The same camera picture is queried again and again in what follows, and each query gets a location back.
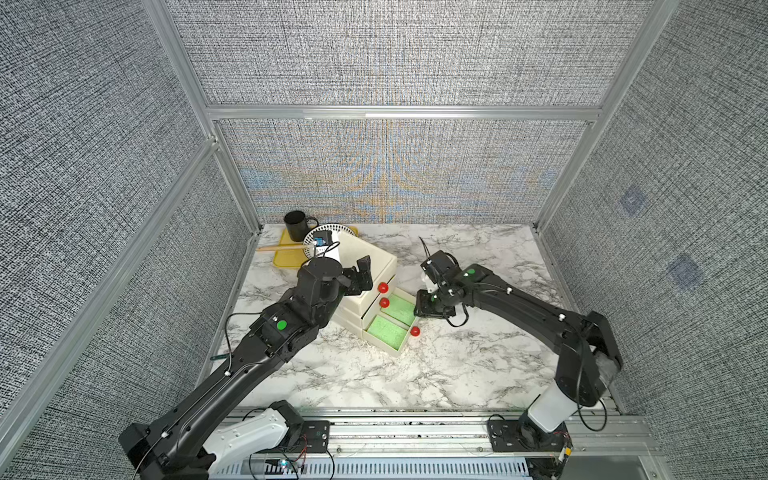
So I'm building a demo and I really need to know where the green sponge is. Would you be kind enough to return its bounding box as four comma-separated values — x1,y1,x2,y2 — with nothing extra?
367,315,408,350
380,295,416,327

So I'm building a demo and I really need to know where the white three-drawer cabinet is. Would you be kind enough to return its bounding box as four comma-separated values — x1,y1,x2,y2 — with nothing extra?
305,228,397,338

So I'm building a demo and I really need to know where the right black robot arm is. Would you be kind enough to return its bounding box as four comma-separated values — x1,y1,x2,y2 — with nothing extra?
414,250,623,434

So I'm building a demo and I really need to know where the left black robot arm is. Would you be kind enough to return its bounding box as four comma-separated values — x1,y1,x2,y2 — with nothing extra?
119,256,374,479

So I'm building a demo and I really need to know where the white bowl black pattern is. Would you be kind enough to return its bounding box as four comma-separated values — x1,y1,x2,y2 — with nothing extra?
303,223,358,258

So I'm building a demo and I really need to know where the wooden chopstick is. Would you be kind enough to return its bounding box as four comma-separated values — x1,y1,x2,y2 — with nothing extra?
256,244,307,252

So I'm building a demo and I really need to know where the yellow tray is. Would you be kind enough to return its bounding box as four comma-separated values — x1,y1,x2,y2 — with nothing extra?
273,224,359,269

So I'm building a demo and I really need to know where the black mug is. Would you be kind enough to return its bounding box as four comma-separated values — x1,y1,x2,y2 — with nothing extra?
283,210,320,243

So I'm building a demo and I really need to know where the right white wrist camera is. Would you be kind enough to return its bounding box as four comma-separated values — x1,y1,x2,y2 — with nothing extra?
421,271,436,292

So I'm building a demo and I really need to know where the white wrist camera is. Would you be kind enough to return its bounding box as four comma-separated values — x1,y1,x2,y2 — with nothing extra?
421,271,436,292
312,231,341,262

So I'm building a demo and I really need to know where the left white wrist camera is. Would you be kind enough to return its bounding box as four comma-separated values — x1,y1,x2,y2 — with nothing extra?
312,231,341,262

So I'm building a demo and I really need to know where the aluminium front rail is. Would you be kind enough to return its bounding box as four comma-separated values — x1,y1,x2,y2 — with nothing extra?
299,408,660,458

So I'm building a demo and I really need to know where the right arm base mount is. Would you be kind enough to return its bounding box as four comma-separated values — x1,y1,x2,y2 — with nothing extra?
486,414,572,453

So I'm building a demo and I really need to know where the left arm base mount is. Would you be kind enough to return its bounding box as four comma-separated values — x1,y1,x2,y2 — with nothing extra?
254,400,331,454

